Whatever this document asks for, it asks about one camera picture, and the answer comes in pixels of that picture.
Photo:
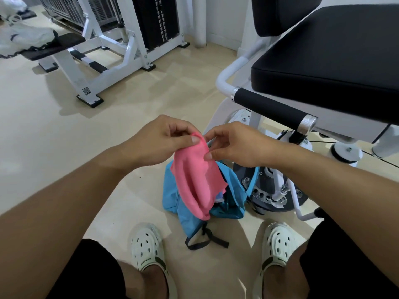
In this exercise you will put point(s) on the white plastic bag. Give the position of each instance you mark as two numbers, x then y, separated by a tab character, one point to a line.
18	31

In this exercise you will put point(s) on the person's right hand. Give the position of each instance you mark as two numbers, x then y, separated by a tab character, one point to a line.
240	146

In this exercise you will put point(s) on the person's left forearm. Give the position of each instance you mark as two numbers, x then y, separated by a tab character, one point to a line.
59	208

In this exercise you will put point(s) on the person's right forearm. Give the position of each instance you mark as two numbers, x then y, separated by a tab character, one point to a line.
339	189

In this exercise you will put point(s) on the white gym machine with black seat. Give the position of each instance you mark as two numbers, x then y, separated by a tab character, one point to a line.
311	74

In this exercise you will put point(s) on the person's left hand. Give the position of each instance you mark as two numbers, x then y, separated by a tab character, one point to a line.
152	141

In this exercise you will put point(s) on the black shorts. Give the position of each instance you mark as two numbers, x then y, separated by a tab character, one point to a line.
346	261

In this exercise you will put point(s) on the pink cloth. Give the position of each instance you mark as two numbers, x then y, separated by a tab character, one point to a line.
196	180

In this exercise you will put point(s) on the person's right thumb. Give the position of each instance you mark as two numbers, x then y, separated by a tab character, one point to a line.
215	151

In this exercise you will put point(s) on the white clog shoe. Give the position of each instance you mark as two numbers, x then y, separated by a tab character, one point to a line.
149	255
274	252

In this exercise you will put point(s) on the person's left thumb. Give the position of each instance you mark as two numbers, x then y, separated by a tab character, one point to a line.
184	143

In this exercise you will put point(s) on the white right clog shoe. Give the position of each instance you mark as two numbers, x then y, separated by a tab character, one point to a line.
274	252

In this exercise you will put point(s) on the white left clog shoe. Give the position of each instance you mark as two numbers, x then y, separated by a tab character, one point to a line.
149	255

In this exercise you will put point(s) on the white weight stack machine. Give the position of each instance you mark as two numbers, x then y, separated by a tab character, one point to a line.
115	37

